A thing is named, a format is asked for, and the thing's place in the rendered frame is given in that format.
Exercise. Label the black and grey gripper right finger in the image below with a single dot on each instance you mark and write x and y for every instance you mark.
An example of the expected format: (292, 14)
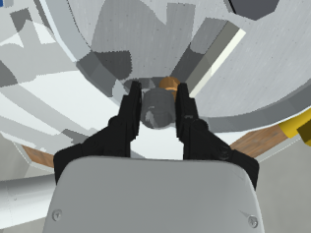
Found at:
(202, 144)

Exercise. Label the bronze bushing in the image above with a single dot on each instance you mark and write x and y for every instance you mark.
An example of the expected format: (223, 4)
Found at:
(170, 83)

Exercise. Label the grey metal bushing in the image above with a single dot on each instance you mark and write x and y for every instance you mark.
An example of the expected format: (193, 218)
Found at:
(158, 109)
(148, 83)

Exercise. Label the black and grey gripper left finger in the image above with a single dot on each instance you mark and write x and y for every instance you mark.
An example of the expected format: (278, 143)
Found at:
(113, 140)

